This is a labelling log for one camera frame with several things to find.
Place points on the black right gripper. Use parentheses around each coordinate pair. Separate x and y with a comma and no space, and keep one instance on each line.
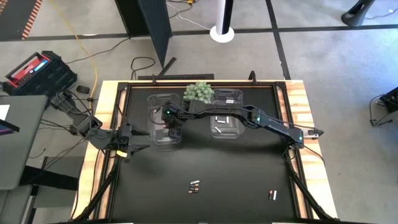
(171,115)

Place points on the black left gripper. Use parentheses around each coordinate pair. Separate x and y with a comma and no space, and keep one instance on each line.
(126,140)

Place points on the clear plastic bin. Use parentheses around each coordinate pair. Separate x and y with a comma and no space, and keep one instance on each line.
(233,130)
(155,137)

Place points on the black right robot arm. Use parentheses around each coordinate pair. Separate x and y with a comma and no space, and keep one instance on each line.
(280,127)

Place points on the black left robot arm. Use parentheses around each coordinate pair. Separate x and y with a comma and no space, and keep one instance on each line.
(84,123)

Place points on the green succulent in grey pot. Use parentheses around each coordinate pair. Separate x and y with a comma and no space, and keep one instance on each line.
(199,91)

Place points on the black slotted bar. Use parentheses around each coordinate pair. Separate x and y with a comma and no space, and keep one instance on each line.
(177,76)

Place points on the black red toolbox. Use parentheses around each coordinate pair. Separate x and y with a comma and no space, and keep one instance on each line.
(56,77)

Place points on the black room divider panel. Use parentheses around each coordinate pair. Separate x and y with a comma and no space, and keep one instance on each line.
(155,28)

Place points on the white black pole round base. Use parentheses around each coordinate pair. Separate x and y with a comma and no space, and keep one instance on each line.
(221,34)

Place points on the grey side table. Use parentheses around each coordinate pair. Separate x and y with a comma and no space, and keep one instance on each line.
(21,149)

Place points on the dark tablet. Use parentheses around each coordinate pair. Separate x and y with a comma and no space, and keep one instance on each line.
(7,128)

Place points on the white paper sheet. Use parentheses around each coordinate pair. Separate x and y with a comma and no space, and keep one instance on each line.
(3,112)

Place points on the grey cabinet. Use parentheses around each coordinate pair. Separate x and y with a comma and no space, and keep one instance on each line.
(12,208)

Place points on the black mat orange stripes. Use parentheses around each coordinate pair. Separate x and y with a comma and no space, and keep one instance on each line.
(15,18)

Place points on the black stand base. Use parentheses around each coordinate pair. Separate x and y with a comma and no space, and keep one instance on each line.
(354,17)

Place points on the black equipment box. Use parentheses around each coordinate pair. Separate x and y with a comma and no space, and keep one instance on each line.
(391,101)

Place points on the wooden table with black frame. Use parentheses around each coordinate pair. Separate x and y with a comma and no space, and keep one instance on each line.
(295,88)

